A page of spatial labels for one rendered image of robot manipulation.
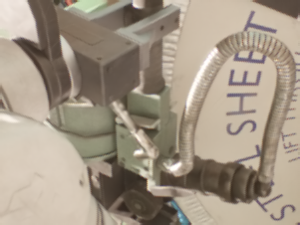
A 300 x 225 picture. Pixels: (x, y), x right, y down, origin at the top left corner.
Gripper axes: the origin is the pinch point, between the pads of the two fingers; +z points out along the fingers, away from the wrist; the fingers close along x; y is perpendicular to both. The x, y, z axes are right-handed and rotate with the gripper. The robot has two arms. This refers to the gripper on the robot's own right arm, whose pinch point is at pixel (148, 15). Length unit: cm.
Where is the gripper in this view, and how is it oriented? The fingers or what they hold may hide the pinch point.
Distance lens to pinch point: 53.3
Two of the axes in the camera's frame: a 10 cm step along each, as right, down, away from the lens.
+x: 7.4, 4.1, -5.3
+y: 0.0, 7.8, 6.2
